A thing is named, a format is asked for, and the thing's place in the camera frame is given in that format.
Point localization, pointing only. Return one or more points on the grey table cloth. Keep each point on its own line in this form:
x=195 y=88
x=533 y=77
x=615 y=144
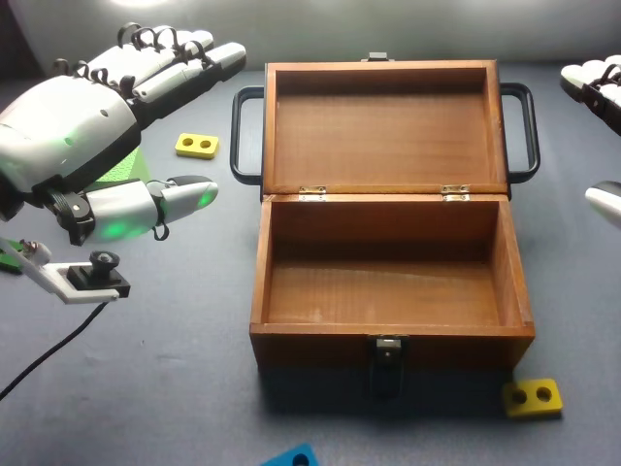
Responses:
x=160 y=388

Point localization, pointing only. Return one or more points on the yellow block with two holes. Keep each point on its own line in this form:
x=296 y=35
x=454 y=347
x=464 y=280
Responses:
x=533 y=398
x=196 y=145

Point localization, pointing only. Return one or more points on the small green block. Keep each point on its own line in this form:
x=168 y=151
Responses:
x=131 y=167

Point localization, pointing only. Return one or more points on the wooden box base with latch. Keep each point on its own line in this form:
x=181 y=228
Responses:
x=315 y=349

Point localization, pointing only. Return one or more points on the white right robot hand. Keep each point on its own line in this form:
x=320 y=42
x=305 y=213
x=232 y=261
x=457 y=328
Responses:
x=601 y=77

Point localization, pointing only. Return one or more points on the white wrist bracket black knob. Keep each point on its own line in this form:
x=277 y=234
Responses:
x=97 y=284

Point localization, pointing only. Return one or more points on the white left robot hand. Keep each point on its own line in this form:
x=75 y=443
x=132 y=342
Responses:
x=68 y=126

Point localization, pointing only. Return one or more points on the blue block with hole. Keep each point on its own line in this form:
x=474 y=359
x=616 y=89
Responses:
x=291 y=456

